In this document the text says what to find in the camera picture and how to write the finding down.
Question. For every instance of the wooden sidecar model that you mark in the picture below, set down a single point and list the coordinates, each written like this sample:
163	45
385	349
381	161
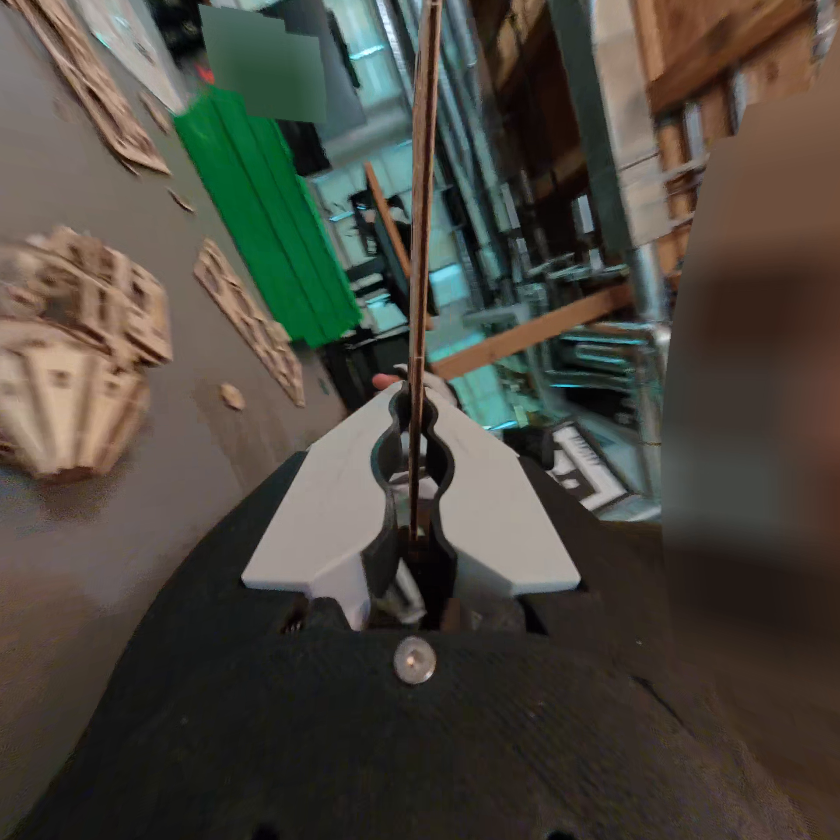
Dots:
65	407

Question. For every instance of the grey desk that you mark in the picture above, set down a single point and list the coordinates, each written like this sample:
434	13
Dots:
197	525

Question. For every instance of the flat clear plastic sleeve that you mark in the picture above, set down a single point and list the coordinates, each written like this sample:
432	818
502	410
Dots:
131	46

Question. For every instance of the green storage bin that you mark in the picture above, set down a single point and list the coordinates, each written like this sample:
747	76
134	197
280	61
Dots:
262	223

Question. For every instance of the wooden beam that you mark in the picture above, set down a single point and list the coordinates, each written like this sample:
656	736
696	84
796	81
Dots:
538	331

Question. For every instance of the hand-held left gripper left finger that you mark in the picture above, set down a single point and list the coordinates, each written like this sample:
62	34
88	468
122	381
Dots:
315	525

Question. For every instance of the wooden octagonal disc piece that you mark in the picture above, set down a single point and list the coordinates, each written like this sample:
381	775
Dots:
232	397

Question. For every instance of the wooden parts sheet with slots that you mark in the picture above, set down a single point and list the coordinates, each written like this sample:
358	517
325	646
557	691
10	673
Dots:
423	197

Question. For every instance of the wooden sheet with oval cutouts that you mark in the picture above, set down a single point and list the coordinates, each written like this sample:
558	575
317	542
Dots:
262	334

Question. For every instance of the wooden sheet with gear cutouts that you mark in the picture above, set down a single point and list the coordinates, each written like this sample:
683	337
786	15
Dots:
124	141

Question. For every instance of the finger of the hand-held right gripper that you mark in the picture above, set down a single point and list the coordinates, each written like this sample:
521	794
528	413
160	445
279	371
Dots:
439	390

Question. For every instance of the small wooden rectangular piece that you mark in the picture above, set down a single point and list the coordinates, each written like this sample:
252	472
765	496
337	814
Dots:
182	200

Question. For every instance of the person's right hand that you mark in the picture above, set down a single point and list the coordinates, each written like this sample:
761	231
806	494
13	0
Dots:
386	382

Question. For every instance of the black framed marker sign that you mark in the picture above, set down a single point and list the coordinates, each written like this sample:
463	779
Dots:
577	466

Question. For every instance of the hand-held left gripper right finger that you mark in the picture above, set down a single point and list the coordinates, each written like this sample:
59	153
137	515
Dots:
505	525

